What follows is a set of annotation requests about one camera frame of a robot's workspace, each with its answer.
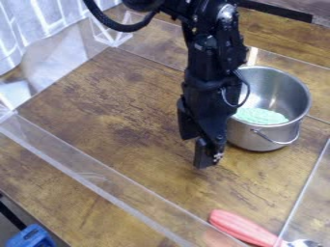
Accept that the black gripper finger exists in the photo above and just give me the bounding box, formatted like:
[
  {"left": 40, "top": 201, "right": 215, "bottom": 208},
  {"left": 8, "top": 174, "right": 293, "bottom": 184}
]
[
  {"left": 177, "top": 98, "right": 199, "bottom": 140},
  {"left": 194, "top": 138, "right": 225, "bottom": 169}
]

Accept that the blue plastic crate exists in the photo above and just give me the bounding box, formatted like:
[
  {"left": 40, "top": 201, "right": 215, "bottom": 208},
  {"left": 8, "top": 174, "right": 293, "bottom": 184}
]
[{"left": 6, "top": 224, "right": 56, "bottom": 247}]

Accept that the white grid curtain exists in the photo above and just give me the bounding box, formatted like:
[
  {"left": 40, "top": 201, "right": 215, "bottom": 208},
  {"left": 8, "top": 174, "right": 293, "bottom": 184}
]
[{"left": 0, "top": 0, "right": 124, "bottom": 77}]

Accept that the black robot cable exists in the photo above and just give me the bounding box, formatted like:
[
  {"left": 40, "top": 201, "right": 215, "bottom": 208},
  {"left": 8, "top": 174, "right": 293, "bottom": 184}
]
[{"left": 82, "top": 0, "right": 162, "bottom": 33}]

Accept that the stainless steel pot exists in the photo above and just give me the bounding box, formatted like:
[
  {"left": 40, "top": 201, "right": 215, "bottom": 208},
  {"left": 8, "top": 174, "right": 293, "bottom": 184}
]
[{"left": 227, "top": 66, "right": 312, "bottom": 151}]

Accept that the green textured round object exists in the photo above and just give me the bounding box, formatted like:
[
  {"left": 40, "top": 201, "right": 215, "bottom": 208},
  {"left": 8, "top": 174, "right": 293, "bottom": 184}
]
[{"left": 234, "top": 108, "right": 289, "bottom": 124}]

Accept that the pink handled spoon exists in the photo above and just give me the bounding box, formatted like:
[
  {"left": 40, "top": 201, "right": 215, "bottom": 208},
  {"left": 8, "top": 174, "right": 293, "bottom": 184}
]
[{"left": 209, "top": 209, "right": 324, "bottom": 247}]

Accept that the clear acrylic enclosure wall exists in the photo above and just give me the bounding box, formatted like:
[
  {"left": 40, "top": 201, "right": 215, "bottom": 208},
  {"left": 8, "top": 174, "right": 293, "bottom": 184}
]
[{"left": 0, "top": 10, "right": 330, "bottom": 247}]

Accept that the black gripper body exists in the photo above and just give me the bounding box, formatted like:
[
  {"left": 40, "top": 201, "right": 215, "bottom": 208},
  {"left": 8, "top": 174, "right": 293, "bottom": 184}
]
[{"left": 181, "top": 69, "right": 243, "bottom": 146}]

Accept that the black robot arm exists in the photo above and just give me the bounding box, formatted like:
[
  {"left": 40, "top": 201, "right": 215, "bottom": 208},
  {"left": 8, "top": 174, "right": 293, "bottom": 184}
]
[{"left": 123, "top": 0, "right": 250, "bottom": 169}]

